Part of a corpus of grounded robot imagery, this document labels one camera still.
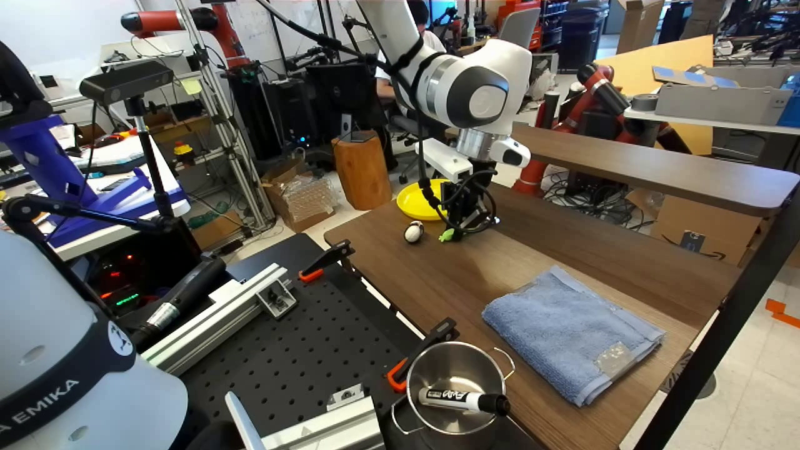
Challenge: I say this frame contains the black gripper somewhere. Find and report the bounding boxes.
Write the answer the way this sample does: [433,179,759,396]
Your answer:
[444,157,507,243]

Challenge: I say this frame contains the white Franka robot base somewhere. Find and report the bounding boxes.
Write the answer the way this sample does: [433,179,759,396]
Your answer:
[0,232,191,450]

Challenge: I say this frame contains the yellow plate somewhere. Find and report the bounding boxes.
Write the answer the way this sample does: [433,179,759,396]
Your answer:
[392,178,453,222]

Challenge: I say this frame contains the wooden knife block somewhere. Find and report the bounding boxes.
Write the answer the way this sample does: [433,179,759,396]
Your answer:
[329,128,394,212]

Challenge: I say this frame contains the orange black clamp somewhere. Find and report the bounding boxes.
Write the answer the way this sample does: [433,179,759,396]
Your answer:
[294,241,358,284]
[382,316,463,396]

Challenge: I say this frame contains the blue folded towel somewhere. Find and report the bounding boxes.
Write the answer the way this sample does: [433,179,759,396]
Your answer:
[479,264,667,409]

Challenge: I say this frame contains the stainless steel pot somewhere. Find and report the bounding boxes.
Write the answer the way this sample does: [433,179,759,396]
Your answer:
[387,338,519,439]

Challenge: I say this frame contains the red black robot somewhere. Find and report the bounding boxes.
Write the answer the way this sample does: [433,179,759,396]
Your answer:
[511,61,636,198]

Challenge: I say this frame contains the open cardboard box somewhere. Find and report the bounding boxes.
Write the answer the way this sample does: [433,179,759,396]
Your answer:
[259,159,336,232]

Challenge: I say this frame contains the black white marker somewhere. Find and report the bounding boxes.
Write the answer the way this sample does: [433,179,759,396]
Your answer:
[414,382,512,417]

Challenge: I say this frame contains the wooden bench shelf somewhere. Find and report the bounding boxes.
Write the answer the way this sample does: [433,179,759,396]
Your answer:
[507,123,800,214]

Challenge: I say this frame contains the black perforated board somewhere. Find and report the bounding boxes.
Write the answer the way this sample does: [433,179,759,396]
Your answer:
[178,232,544,450]

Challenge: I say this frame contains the black computer tower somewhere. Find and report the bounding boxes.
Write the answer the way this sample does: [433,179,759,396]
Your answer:
[228,61,321,159]

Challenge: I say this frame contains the printed cardboard box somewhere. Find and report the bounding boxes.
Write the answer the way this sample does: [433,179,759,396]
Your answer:
[653,194,773,271]

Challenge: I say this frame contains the large cardboard sheet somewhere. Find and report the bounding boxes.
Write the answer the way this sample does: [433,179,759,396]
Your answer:
[596,32,721,157]

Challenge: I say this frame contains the metal shelf rack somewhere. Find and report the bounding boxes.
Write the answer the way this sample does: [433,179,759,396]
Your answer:
[146,0,277,234]

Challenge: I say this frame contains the flat grey box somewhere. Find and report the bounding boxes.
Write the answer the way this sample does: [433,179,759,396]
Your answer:
[653,82,796,128]

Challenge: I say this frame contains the black cylindrical tool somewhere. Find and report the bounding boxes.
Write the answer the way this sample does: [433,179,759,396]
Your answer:
[132,257,228,344]

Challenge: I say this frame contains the orange floor tape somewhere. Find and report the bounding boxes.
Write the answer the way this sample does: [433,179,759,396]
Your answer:
[763,297,800,329]

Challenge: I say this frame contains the blue white machine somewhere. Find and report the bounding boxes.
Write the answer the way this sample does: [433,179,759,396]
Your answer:
[0,113,193,248]

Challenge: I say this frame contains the light grey wrist camera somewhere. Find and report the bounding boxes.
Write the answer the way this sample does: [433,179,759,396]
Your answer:
[414,134,474,182]

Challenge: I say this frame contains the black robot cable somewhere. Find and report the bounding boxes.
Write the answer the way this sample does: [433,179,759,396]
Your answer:
[382,32,447,222]

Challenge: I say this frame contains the short aluminium rail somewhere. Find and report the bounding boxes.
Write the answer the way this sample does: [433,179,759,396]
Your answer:
[222,382,384,450]

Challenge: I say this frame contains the long aluminium rail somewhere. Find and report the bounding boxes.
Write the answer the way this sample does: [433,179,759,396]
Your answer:
[139,262,301,377]

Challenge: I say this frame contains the black table frame bar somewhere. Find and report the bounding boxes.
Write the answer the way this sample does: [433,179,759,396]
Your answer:
[636,191,800,450]

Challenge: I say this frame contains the black camera stand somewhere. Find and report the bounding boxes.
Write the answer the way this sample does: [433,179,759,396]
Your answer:
[122,96,203,277]

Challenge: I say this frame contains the black depth camera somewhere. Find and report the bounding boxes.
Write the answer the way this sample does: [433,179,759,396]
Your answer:
[77,58,174,108]

